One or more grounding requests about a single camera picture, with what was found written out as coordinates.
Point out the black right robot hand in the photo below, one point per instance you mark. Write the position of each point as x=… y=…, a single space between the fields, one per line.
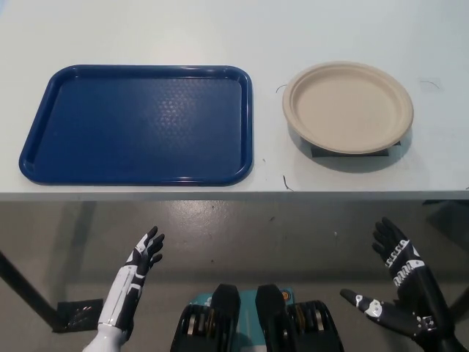
x=414 y=286

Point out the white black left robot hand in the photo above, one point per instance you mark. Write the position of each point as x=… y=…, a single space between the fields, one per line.
x=121 y=289

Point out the beige paper plate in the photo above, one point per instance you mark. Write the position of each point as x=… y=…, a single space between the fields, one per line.
x=348 y=106

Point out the black table foot plate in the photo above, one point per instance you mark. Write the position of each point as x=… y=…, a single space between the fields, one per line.
x=78 y=315

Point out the blue plastic tray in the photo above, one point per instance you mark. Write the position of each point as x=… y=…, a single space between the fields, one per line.
x=139 y=124

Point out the black table leg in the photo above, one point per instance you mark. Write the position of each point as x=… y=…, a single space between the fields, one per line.
x=22 y=282

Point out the black teal robot body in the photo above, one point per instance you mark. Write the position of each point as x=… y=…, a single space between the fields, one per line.
x=227 y=304

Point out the thin black thread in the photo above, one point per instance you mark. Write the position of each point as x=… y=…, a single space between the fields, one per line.
x=285 y=181
x=281 y=86

